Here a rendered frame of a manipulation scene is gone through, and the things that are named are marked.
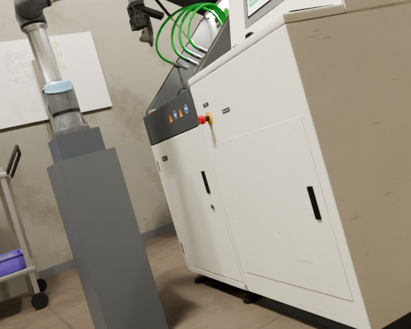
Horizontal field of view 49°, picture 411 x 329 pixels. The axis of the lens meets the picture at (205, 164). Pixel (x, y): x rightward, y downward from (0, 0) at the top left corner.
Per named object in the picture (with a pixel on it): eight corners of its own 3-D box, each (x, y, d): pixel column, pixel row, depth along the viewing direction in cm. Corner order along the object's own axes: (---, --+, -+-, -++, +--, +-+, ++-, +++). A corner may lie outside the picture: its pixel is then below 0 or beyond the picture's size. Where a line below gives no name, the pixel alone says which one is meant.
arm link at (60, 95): (51, 112, 180) (42, 79, 180) (51, 118, 193) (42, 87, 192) (81, 106, 184) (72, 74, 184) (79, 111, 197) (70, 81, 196)
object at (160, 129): (152, 145, 245) (144, 116, 244) (160, 143, 247) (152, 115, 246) (196, 126, 188) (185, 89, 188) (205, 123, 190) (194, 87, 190)
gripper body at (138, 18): (132, 32, 217) (124, 8, 217) (148, 30, 220) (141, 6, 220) (136, 27, 210) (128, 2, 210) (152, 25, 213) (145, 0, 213)
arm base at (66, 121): (58, 136, 178) (51, 111, 177) (51, 141, 191) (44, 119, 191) (94, 127, 185) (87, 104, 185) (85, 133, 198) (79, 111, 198)
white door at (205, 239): (186, 265, 248) (151, 146, 246) (189, 263, 249) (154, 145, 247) (241, 283, 189) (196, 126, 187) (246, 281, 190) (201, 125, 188)
